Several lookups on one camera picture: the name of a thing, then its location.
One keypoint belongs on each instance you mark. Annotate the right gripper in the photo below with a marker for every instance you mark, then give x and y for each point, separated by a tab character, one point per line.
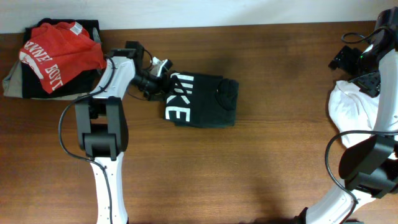
344	58

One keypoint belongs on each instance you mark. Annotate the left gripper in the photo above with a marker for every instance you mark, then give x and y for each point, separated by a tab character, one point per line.
157	87

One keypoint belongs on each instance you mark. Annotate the dark green t-shirt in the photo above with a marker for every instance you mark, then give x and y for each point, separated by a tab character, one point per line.
201	101

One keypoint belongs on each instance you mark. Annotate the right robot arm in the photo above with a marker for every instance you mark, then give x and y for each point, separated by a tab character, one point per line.
367	170

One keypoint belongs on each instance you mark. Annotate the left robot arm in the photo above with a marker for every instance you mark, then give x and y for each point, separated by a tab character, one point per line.
102	127

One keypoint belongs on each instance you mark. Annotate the white t-shirt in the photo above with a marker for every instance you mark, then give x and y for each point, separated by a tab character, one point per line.
350	109

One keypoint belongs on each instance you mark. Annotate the red printed t-shirt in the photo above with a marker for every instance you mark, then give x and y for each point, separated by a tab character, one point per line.
59	53

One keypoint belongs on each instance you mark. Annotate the black folded garment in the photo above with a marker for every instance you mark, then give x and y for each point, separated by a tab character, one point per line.
31	86

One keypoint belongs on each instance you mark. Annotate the grey folded garment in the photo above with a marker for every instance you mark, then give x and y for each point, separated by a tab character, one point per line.
12	87

